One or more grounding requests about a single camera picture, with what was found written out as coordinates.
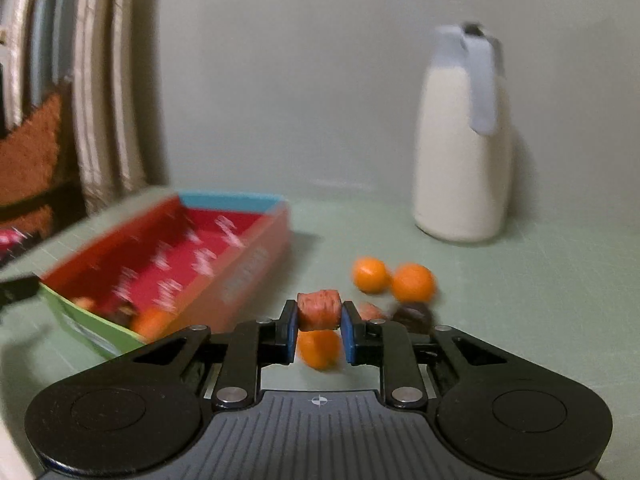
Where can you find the small orange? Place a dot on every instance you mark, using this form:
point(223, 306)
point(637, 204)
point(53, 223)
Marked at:
point(413, 283)
point(370, 275)
point(151, 322)
point(320, 350)

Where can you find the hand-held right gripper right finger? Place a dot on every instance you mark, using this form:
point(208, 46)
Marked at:
point(351, 336)

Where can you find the red printed packet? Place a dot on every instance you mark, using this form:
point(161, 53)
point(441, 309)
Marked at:
point(11, 244)

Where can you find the reddish brown dried date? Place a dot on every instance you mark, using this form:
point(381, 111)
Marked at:
point(371, 311)
point(320, 309)

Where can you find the beige striped curtain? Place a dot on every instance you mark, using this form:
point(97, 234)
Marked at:
point(100, 85)

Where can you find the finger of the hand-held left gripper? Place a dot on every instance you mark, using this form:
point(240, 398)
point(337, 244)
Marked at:
point(17, 291)

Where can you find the dark brown dried fruit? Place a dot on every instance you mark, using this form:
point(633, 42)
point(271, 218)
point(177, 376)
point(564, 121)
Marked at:
point(413, 317)
point(120, 317)

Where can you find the red cardboard box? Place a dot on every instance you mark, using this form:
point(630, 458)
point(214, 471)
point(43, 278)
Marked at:
point(200, 260)

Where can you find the orange brown fuzzy textile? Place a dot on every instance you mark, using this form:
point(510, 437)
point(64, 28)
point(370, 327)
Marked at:
point(32, 165)

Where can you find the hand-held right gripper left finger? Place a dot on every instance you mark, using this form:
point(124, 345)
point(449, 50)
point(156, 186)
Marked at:
point(289, 334)

